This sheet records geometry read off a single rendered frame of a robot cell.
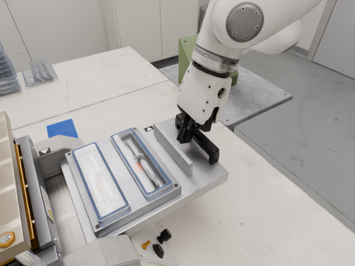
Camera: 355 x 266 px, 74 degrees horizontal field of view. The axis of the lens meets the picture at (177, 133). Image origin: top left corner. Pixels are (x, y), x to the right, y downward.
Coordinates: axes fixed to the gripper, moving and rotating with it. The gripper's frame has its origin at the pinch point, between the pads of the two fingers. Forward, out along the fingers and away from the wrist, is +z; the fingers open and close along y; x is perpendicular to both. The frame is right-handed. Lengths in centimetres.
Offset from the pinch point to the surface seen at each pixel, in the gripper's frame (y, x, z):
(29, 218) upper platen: -7.0, 30.4, 6.0
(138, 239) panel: -10.4, 12.9, 16.7
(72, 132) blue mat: 47, 10, 32
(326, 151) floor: 14, -171, 45
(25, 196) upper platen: -2.9, 30.4, 6.0
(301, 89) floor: 81, -227, 25
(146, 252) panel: -12.9, 12.3, 17.3
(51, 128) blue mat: 54, 16, 34
